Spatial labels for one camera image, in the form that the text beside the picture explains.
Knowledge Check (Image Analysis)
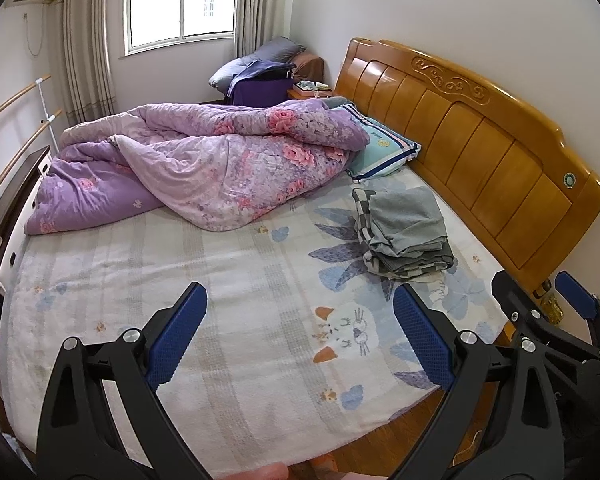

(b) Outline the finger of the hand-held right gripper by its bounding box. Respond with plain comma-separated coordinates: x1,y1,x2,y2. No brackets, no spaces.
491,270,600,361
555,271,600,348

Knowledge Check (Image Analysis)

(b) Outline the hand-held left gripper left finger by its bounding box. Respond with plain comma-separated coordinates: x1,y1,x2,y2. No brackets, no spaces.
36,281,216,480

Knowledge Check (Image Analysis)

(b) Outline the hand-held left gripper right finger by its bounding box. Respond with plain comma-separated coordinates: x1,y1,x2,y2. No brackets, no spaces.
392,284,566,480

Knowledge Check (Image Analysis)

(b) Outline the grey sweatshirt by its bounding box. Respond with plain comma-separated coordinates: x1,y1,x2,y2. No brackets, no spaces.
367,187,448,256

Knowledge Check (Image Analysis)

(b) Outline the person's left hand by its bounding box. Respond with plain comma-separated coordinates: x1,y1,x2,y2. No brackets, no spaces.
215,462,291,480

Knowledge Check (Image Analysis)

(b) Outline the white cat print blanket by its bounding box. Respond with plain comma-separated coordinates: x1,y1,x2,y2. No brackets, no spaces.
0,165,511,468

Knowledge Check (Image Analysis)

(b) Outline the dark grey folded garment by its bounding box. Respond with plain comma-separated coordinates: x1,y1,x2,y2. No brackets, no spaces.
364,240,456,278

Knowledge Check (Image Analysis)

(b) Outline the checkered folded garment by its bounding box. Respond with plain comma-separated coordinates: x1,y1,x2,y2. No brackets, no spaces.
351,187,381,261

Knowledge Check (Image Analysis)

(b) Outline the purple floral quilt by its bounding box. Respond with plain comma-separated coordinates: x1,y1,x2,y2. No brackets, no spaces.
24,99,371,233

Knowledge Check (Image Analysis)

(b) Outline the wooden bed headboard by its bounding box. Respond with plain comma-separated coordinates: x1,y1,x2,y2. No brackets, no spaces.
334,37,600,293

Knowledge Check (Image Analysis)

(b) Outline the teal striped pillow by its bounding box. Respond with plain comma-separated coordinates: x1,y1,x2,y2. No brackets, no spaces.
330,102,422,183

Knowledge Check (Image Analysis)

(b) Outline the blue grey pillow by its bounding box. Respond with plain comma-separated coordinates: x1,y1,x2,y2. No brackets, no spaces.
209,57,261,93

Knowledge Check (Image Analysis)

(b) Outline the wooden nightstand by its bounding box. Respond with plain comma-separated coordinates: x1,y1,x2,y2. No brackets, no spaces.
286,82,336,106

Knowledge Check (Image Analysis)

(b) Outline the brown covered chair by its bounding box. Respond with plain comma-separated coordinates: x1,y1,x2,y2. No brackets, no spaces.
292,51,325,83

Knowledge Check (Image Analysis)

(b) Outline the dark grey pillow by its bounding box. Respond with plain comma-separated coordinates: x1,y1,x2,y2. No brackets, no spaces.
240,36,306,68

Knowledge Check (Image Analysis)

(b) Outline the beige striped curtain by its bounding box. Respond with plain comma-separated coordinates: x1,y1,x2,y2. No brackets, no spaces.
60,0,118,126
235,0,293,58

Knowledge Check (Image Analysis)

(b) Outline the window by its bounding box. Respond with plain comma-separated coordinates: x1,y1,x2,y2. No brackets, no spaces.
124,0,241,56

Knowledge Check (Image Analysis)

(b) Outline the curved wooden rail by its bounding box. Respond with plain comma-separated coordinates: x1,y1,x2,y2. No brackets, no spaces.
0,76,52,131
0,109,63,216

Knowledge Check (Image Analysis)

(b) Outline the white rail post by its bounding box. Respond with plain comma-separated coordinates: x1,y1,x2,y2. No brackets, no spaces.
36,77,61,153

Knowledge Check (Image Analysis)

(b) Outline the air conditioner cable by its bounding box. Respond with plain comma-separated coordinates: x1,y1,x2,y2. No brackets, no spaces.
24,10,46,58

